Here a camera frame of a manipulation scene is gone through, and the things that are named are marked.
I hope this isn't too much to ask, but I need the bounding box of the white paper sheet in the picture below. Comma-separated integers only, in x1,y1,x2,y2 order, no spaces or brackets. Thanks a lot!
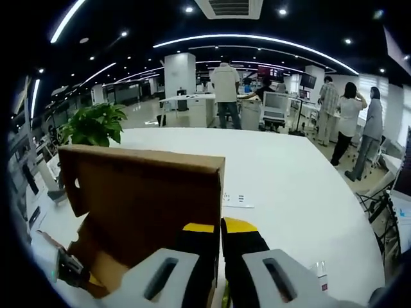
221,192,255,209

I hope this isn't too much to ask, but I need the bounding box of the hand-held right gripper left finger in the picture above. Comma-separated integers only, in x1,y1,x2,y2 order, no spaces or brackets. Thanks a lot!
109,223,218,308

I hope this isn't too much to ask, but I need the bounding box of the dark hanging monitor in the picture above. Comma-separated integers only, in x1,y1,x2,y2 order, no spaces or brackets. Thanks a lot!
300,73,317,90

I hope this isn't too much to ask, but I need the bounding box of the white office desk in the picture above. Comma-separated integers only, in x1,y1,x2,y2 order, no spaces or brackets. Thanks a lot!
159,92,219,128

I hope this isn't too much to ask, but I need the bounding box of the white office chair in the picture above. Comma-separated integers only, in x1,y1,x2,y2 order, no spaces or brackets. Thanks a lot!
261,91,290,132

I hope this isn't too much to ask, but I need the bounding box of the green potted plant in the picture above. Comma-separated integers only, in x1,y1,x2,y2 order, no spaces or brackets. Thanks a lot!
60,103,128,148

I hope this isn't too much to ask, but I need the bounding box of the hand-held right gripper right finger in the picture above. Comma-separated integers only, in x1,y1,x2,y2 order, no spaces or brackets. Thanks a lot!
220,217,364,308

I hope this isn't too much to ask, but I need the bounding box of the curved ceiling light strip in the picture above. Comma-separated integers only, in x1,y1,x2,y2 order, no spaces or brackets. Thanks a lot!
153,33,360,75

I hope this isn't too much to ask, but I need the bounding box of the black tall device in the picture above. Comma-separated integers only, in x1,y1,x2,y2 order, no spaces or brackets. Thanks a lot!
22,163,40,197

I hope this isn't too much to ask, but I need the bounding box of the ceiling air conditioner vent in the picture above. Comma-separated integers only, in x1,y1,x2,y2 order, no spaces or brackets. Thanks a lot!
194,0,264,20

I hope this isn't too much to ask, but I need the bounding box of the brown cardboard shoe box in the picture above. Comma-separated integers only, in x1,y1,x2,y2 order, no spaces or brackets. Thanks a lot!
57,144,226,299

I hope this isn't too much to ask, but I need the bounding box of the black stand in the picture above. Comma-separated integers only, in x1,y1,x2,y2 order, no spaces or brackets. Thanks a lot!
356,189,402,257

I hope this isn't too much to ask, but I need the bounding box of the white pump bottle red label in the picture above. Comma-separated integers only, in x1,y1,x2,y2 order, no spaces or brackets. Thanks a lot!
310,260,331,293

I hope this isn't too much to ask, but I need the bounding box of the smartphone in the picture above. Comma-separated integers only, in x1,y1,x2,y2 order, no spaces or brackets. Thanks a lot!
28,205,43,226

